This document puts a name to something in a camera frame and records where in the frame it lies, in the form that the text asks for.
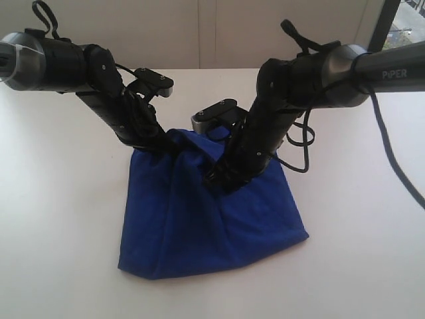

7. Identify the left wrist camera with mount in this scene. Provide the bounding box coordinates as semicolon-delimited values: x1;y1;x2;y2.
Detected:
126;68;174;98

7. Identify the black window frame post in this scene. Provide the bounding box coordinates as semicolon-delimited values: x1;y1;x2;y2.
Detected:
367;0;401;53

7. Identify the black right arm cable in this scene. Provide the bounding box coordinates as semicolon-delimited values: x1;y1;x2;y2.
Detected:
280;19;425;210

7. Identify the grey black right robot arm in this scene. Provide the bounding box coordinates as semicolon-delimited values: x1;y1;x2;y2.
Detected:
205;43;424;191

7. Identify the blue towel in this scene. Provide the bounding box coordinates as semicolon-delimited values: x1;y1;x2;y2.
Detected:
118;128;309;280

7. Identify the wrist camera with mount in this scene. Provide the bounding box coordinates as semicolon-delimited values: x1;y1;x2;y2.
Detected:
126;68;174;98
191;98;248;142

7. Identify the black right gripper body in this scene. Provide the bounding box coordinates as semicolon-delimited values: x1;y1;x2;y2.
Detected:
225;102;302;179

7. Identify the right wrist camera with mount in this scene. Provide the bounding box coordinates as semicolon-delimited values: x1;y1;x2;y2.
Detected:
191;98;248;142

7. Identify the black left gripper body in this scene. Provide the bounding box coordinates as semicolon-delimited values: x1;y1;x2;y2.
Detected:
76;88;166;152

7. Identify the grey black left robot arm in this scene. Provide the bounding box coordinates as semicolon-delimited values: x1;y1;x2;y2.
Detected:
1;29;180;156

